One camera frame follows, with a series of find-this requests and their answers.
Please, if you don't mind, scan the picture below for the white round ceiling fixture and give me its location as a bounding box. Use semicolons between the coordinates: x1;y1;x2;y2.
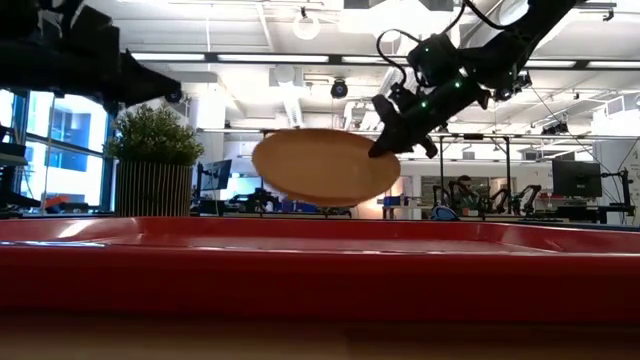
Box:
292;10;322;42

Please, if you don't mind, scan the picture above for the round tan plate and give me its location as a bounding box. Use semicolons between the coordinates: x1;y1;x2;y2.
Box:
251;128;402;208

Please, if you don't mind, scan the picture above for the red plastic tray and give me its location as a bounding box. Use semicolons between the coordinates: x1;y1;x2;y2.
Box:
0;216;640;317

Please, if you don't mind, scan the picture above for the black hanging cable reel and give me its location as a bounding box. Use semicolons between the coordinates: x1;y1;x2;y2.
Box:
329;78;350;100

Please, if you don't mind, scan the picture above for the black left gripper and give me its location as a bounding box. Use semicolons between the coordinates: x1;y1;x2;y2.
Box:
44;4;184;114

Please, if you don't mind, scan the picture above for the black metal rig frame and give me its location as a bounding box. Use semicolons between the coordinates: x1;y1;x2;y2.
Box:
428;131;640;221

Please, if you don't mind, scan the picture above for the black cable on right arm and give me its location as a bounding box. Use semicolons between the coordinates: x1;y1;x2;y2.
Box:
375;28;426;89

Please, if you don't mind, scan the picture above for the person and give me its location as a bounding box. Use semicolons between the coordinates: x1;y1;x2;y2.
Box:
453;174;480;214

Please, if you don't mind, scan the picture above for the blue rounded object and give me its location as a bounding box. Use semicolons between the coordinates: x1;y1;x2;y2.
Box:
430;205;460;222

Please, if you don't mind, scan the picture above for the green plant in ribbed pot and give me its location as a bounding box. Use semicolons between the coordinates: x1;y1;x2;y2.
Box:
103;103;205;218

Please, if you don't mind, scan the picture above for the small black monitor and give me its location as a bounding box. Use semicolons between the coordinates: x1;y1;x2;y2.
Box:
200;159;234;192

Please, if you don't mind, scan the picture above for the black computer monitor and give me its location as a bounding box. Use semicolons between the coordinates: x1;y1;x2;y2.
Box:
551;159;604;199

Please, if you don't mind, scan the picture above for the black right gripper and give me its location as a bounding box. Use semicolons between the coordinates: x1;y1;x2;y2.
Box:
368;79;492;161

